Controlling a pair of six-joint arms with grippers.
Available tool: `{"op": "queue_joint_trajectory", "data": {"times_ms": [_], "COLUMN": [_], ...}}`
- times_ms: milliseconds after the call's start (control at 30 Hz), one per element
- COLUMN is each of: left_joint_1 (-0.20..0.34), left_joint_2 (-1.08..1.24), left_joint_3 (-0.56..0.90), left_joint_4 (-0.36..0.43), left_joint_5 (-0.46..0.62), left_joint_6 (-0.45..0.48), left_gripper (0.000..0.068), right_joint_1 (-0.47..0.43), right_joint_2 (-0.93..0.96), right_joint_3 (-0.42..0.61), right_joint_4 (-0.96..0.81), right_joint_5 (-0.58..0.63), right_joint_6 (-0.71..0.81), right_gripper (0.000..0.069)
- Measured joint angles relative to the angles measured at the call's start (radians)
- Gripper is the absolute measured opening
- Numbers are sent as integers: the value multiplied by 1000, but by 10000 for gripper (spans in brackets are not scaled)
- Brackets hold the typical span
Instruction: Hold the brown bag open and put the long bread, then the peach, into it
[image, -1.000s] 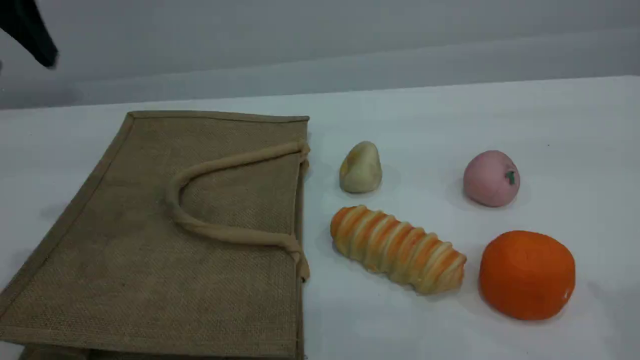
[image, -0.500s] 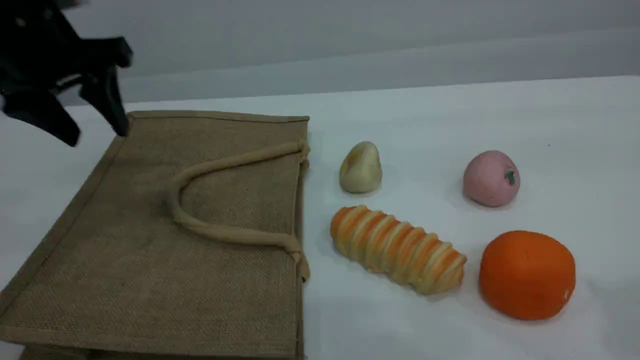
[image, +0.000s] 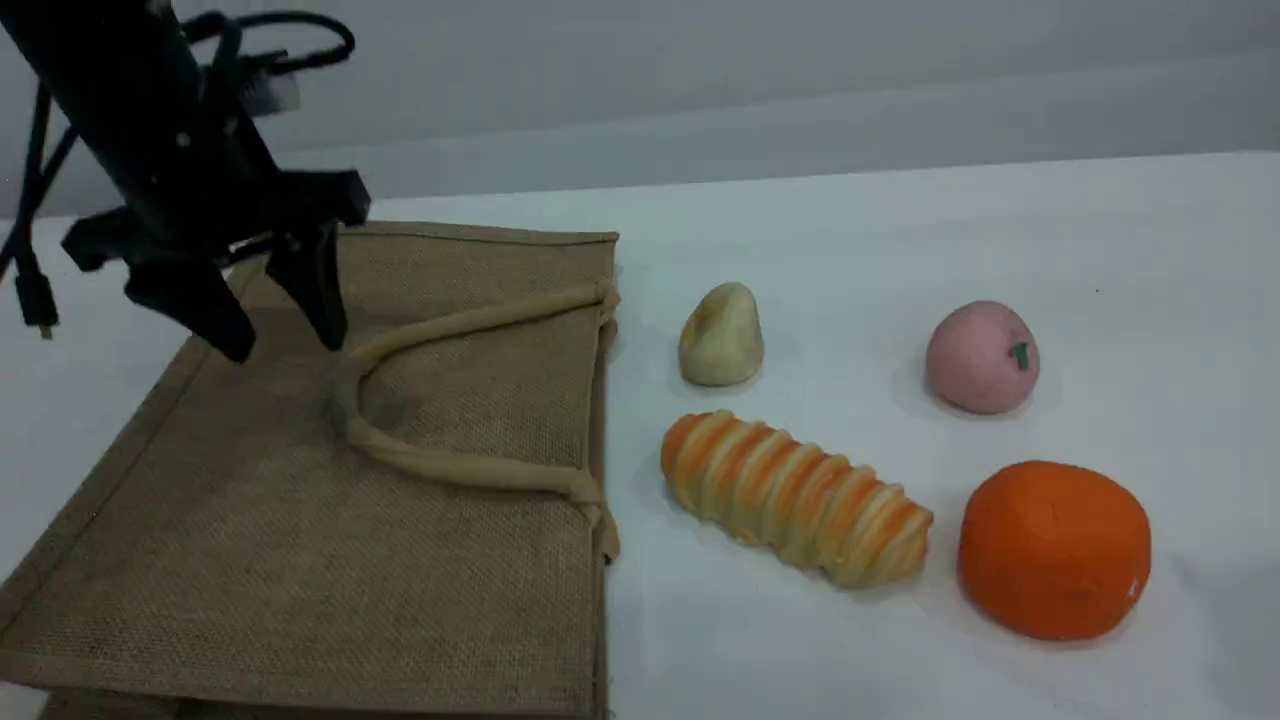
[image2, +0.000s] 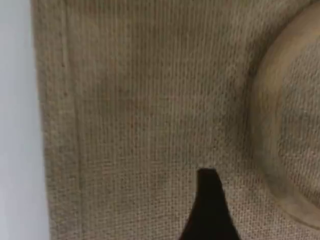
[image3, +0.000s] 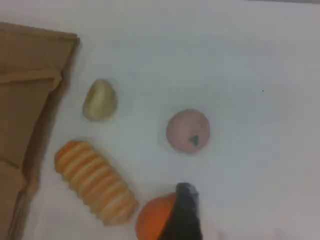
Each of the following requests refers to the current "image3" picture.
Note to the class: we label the pink peach with green leaf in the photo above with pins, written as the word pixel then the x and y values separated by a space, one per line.
pixel 185 127

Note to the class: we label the cream shell-shaped bun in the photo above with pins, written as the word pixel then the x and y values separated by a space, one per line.
pixel 100 102

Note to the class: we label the brown jute tote bag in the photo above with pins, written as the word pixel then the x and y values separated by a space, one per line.
pixel 22 112

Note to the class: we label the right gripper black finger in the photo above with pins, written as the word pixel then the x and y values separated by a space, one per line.
pixel 185 217

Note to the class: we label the long striped orange bread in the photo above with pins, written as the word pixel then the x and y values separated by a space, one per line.
pixel 95 182

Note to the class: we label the round orange fruit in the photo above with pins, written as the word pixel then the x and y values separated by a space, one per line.
pixel 152 217

